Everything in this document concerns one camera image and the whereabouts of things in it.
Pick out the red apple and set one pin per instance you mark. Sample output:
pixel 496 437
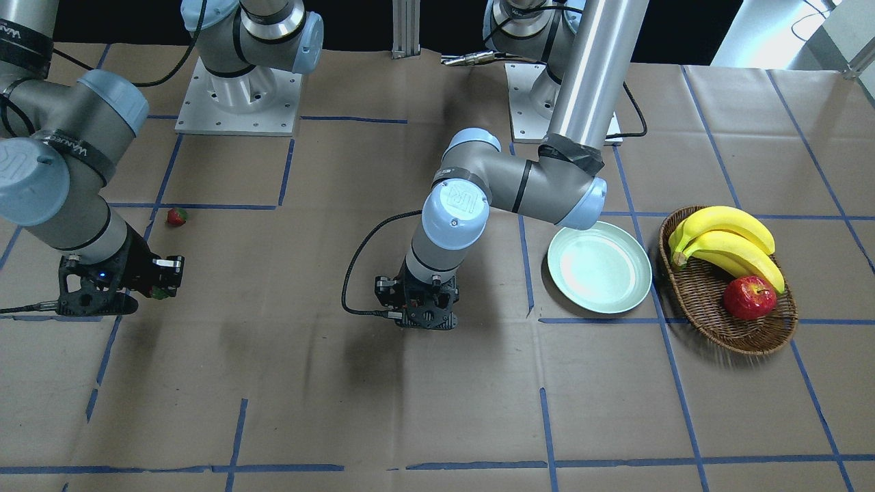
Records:
pixel 750 297

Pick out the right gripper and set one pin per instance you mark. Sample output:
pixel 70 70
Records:
pixel 137 261

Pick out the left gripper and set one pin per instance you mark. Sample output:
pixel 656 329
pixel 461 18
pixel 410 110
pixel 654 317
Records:
pixel 384 288

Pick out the aluminium frame post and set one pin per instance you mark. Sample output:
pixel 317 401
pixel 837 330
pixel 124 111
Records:
pixel 406 29

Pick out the light green plate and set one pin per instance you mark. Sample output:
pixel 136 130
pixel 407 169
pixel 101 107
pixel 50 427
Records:
pixel 603 269

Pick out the banana bunch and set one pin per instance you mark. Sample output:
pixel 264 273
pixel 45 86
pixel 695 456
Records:
pixel 732 234

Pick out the brown paper table cover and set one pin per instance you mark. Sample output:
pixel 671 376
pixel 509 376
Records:
pixel 255 379

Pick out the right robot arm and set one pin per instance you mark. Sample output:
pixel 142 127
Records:
pixel 61 144

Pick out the strawberry with green top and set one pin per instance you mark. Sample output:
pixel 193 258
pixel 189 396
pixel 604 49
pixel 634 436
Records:
pixel 159 293

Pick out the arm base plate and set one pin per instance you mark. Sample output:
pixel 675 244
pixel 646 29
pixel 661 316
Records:
pixel 534 105
pixel 273 109

